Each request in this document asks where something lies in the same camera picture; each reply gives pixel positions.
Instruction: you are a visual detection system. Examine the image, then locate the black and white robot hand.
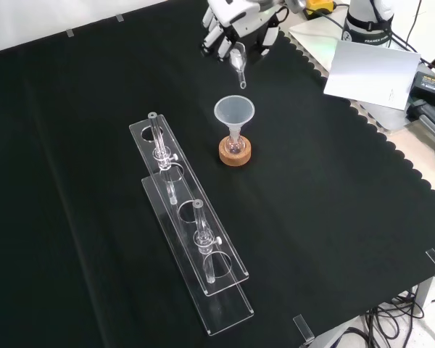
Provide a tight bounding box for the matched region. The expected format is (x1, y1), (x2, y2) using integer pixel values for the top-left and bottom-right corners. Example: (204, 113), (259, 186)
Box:
(202, 0), (289, 59)

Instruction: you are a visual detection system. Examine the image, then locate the clear plastic funnel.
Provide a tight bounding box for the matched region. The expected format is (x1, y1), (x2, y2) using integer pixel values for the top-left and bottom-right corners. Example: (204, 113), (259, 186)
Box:
(213, 94), (256, 141)

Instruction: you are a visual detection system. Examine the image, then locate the small glass round-bottom flask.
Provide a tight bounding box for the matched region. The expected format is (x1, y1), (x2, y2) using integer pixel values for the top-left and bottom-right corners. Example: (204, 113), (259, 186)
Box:
(227, 130), (247, 157)

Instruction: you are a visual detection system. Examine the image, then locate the clear acrylic funnel stand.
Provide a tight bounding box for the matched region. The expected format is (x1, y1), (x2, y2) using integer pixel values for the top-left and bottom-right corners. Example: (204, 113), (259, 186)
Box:
(128, 111), (254, 337)

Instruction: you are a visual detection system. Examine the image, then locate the yellow stop button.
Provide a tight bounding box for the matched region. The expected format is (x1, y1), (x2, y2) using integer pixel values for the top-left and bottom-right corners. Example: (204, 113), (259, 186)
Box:
(303, 0), (336, 21)

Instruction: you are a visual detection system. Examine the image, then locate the pale board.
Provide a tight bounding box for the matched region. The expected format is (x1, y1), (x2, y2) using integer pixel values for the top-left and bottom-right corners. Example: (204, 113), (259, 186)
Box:
(323, 38), (421, 110)

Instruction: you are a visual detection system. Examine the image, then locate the black power adapter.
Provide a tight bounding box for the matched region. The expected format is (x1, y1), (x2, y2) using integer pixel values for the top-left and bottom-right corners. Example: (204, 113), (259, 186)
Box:
(409, 70), (435, 109)

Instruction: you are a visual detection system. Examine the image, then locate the black bench cloth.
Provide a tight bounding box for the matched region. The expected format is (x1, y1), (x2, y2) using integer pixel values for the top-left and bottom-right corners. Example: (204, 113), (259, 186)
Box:
(0, 0), (435, 348)

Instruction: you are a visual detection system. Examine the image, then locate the cork ring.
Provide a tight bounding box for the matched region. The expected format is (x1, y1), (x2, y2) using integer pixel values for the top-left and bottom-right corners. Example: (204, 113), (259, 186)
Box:
(218, 136), (252, 167)

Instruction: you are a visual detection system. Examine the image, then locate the grey metal mount plate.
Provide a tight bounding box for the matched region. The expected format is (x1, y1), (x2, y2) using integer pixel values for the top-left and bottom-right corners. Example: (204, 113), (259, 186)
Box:
(288, 17), (421, 132)

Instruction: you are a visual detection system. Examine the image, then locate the grey bench frame leg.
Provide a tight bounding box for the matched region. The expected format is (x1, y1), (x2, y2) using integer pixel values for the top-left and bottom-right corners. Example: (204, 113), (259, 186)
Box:
(414, 270), (435, 310)

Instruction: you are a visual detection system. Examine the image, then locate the black floor cable tangle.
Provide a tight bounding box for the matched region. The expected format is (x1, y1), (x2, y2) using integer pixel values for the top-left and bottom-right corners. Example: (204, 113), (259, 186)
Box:
(362, 286), (435, 348)

